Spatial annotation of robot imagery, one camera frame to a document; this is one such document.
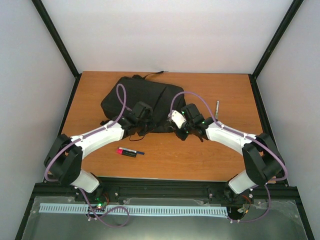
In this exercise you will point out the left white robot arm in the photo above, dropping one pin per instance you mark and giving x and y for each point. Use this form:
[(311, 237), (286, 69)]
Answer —
[(64, 160)]

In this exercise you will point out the black aluminium rail base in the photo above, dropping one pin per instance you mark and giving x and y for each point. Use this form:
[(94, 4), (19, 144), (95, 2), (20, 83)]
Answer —
[(116, 190)]

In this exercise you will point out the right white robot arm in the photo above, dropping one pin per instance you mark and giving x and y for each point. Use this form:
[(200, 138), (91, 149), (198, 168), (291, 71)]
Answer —
[(262, 160)]

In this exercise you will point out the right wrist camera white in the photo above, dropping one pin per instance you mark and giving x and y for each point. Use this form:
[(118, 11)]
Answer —
[(177, 118)]

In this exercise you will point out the blue cap pen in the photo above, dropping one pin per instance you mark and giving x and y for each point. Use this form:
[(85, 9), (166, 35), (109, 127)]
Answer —
[(131, 150)]

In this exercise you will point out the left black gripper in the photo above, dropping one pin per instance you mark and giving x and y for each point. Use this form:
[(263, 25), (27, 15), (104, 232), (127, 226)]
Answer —
[(151, 126)]

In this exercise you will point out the pink cap black highlighter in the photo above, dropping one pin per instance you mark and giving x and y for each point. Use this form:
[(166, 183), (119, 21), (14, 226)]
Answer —
[(126, 153)]

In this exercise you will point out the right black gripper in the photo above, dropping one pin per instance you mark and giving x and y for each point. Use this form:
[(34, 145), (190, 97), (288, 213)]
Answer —
[(183, 136)]

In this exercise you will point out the light blue cable duct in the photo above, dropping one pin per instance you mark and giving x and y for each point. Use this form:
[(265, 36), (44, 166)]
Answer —
[(136, 210)]

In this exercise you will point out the black frame post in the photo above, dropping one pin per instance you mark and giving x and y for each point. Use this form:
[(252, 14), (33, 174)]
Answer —
[(46, 19), (284, 24)]

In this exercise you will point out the black student bag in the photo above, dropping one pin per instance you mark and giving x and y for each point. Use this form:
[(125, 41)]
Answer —
[(139, 89)]

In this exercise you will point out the left black frame post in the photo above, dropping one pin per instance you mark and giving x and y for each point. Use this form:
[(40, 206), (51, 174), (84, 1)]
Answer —
[(46, 19)]

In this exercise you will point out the silver pen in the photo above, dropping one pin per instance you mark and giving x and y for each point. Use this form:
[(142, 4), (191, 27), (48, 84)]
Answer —
[(217, 109)]

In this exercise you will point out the right black frame post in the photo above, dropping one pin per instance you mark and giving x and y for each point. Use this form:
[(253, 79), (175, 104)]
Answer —
[(284, 24)]

